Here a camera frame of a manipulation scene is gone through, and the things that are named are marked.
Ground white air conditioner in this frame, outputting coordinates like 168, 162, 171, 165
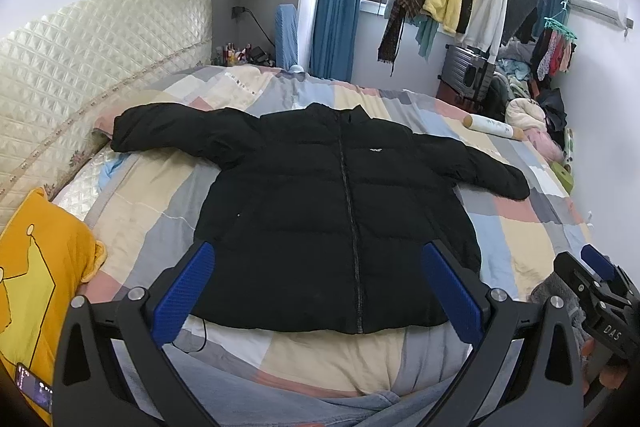
570, 0, 634, 36

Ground nightstand clutter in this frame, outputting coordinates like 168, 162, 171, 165
213, 43, 276, 67

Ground yellow cartoon pillow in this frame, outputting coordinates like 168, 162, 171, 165
0, 187, 106, 425

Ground patchwork pastel quilt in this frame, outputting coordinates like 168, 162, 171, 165
86, 66, 588, 399

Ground dark grey suitcase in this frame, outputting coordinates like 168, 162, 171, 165
436, 44, 495, 113

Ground blue jeans legs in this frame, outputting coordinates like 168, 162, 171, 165
164, 346, 452, 426

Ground teal hanging garment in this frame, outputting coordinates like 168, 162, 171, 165
384, 0, 439, 61

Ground person's right hand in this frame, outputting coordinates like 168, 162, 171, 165
580, 337, 636, 411

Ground white hoodie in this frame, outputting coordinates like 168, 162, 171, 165
457, 0, 508, 64

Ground pink pillow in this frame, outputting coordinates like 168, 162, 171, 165
92, 89, 166, 141

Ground pile of clothes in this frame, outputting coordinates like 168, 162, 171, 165
485, 38, 575, 194

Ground black puffer jacket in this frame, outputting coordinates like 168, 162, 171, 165
112, 103, 529, 334

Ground cream quilted headboard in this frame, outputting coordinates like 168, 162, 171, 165
1, 0, 213, 223

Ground black smartphone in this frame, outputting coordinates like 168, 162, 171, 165
15, 363, 53, 413

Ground green sock hanger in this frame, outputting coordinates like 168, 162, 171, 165
530, 1, 577, 82

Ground white cylindrical bolster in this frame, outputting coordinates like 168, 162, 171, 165
462, 114, 526, 141

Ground black power cable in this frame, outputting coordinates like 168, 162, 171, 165
231, 5, 278, 51

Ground blue curtain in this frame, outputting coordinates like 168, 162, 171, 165
310, 0, 360, 82

